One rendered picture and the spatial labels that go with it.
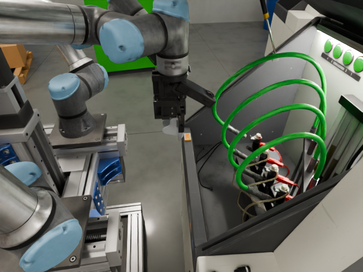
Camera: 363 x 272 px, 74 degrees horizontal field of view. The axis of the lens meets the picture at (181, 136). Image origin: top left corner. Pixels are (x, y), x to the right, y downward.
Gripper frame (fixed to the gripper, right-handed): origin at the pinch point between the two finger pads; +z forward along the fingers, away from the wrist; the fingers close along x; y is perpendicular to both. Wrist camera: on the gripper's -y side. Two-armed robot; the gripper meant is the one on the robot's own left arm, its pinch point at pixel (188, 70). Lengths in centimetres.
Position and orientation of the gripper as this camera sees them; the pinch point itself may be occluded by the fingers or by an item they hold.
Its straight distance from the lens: 87.6
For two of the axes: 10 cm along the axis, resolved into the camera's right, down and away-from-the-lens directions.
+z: 6.6, 7.2, 2.3
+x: -1.4, 4.2, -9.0
